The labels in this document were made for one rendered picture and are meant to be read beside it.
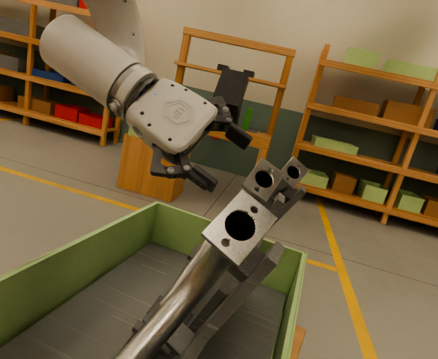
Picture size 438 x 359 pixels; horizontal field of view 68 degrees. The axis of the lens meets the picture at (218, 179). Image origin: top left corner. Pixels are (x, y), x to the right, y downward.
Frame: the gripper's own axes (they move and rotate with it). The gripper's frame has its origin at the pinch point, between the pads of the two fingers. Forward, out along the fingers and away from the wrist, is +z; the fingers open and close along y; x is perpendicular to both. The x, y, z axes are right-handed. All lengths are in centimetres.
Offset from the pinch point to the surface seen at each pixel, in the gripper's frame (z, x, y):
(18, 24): -442, 397, 215
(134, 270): -4.6, 38.9, -14.9
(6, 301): -14.0, 16.3, -31.8
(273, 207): 9.4, 2.2, -0.6
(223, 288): 9.8, 3.0, -14.2
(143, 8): -298, 346, 350
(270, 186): 7.0, -1.2, 0.1
